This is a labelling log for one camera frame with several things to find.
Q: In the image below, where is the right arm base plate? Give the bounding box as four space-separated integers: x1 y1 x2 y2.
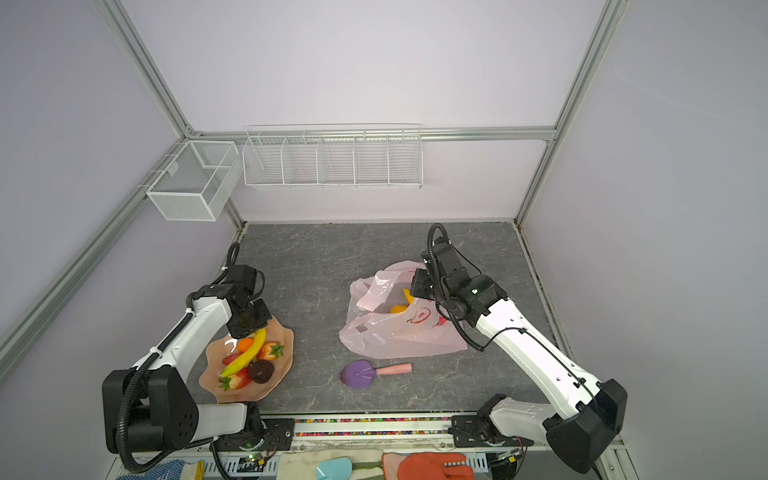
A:
448 414 534 448

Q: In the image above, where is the red orange glove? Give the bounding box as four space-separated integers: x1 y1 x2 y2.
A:
397 453 474 480

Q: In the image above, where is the pink plastic bag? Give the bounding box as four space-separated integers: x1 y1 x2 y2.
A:
339 261 468 360

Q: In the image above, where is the dark brown round fruit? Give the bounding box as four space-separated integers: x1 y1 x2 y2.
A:
248 360 275 384

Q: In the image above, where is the purple scoop with pink handle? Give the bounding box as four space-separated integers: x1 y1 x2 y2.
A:
340 360 413 389

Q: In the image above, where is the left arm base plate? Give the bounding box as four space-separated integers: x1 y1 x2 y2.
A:
214 417 296 453

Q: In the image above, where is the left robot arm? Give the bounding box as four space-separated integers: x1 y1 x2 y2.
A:
102 242 271 474

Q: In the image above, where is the yellow banana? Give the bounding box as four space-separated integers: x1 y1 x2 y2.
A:
220 328 267 377
403 288 414 305

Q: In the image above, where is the light blue scoop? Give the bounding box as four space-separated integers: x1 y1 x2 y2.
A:
315 457 353 480

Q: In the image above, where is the beige cloth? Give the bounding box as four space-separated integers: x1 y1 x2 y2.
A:
275 449 385 480

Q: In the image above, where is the pink wavy plate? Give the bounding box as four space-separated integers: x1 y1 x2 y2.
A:
196 317 294 404

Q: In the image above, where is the red strawberry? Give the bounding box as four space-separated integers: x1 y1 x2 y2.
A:
219 368 251 391
257 341 284 362

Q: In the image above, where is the small white mesh basket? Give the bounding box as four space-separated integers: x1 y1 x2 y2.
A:
146 140 243 222

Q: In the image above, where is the orange small fruit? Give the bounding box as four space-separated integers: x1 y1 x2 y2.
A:
236 337 254 353

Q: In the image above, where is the long white wire basket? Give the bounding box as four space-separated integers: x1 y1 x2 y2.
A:
242 123 424 188

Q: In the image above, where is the blue white knit glove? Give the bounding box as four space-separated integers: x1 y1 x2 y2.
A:
117 460 196 480

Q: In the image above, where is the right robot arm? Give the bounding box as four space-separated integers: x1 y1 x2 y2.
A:
411 223 628 474

